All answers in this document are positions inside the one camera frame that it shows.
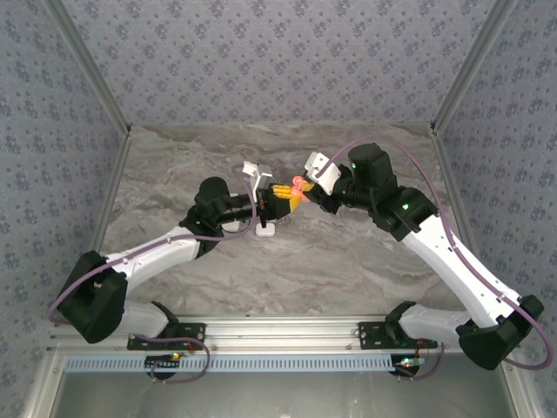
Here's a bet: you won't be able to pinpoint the white slotted cable duct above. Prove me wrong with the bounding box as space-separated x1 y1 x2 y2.
63 354 398 374

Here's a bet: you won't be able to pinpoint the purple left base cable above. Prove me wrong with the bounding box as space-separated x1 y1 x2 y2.
130 334 212 385

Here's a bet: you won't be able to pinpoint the aluminium frame post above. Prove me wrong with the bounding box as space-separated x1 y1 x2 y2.
42 0 133 136
429 0 520 136

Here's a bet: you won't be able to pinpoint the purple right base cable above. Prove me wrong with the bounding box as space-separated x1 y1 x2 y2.
408 341 446 382

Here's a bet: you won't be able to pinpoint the aluminium table edge rail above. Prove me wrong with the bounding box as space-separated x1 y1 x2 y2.
429 125 498 317
86 130 133 262

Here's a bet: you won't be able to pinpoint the black controller board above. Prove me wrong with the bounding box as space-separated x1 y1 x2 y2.
144 353 183 380
393 354 426 378

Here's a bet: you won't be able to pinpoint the grey metal tray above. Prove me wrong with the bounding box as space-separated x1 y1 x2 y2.
21 351 547 418

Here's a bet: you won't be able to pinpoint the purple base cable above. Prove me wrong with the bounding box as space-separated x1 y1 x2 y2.
408 341 446 382
130 334 212 385

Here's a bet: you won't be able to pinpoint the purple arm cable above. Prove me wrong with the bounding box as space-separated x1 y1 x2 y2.
46 164 258 324
317 134 552 372

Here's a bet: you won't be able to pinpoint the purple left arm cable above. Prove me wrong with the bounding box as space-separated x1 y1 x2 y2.
46 164 258 324

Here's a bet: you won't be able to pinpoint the pink earbud charging case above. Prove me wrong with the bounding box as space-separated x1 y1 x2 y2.
290 174 313 205

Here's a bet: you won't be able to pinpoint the wide aluminium extrusion beam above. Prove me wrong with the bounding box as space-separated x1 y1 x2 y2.
46 313 523 354

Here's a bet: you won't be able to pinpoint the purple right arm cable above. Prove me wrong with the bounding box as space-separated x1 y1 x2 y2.
317 134 552 372

